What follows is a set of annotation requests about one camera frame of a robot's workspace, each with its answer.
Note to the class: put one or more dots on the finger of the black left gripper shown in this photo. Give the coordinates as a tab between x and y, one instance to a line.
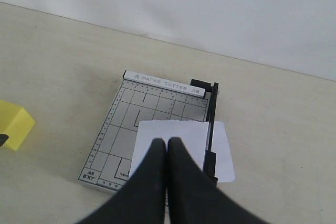
3	139

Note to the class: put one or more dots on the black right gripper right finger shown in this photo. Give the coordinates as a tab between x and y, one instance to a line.
192	196

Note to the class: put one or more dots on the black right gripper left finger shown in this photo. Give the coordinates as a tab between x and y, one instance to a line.
142	198

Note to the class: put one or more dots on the black cutter blade arm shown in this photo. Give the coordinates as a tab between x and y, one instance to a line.
210	156

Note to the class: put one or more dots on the yellow cube block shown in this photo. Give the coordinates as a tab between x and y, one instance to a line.
17	123

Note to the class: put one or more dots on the grey paper cutter base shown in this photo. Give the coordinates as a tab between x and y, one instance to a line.
145	108

